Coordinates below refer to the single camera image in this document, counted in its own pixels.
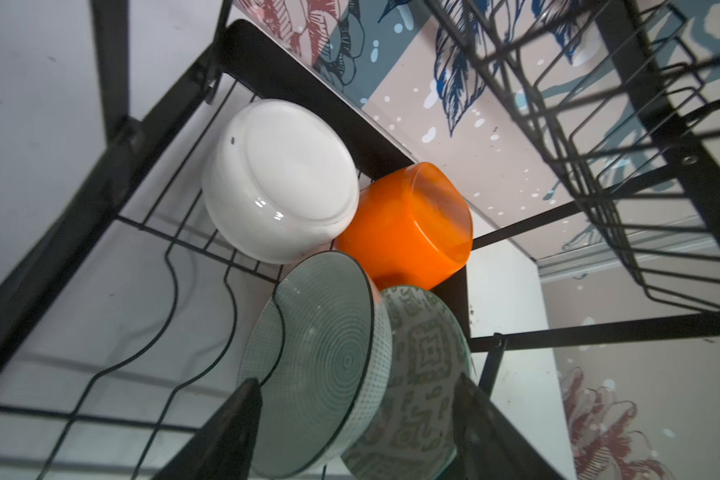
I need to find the teal concentric pattern bowl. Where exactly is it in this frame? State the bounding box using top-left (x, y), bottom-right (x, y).
top-left (238, 251), bottom-right (393, 479)

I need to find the black wire dish rack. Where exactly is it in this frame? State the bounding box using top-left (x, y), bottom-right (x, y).
top-left (0, 1), bottom-right (720, 479)

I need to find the white ceramic bowl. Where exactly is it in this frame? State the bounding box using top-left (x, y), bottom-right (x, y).
top-left (201, 99), bottom-right (360, 264)

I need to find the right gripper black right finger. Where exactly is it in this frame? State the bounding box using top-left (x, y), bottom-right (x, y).
top-left (452, 374), bottom-right (561, 479)

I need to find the grey green patterned bowl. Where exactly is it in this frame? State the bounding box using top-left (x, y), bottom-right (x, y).
top-left (342, 286), bottom-right (476, 479)

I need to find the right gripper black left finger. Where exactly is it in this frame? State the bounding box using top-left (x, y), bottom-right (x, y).
top-left (155, 378), bottom-right (262, 479)

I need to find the orange plastic bowl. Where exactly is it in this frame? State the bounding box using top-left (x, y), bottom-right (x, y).
top-left (335, 162), bottom-right (473, 290)

